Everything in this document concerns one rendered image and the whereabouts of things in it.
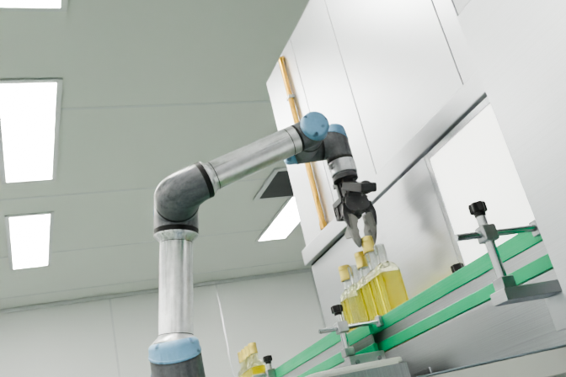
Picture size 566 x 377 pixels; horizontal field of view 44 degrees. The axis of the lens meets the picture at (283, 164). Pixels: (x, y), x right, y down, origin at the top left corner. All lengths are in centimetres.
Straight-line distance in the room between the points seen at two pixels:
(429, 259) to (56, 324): 620
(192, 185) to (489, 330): 77
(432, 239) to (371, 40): 63
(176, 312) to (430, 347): 61
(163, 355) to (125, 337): 615
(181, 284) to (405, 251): 61
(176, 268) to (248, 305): 631
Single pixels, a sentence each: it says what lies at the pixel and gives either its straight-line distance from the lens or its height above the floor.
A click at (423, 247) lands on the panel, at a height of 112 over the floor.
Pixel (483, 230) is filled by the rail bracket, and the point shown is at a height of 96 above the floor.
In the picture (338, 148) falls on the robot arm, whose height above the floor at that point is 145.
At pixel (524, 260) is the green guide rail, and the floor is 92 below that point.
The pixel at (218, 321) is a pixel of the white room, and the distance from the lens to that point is 795.
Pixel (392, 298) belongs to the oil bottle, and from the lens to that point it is 176.
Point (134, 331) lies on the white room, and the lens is 777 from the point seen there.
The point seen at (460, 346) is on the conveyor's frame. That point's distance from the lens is 148.
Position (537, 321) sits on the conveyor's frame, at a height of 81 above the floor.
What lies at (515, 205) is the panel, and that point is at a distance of 157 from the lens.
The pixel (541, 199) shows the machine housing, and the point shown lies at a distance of 98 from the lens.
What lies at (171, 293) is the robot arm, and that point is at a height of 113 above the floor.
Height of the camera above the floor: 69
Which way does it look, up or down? 23 degrees up
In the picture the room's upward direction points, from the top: 14 degrees counter-clockwise
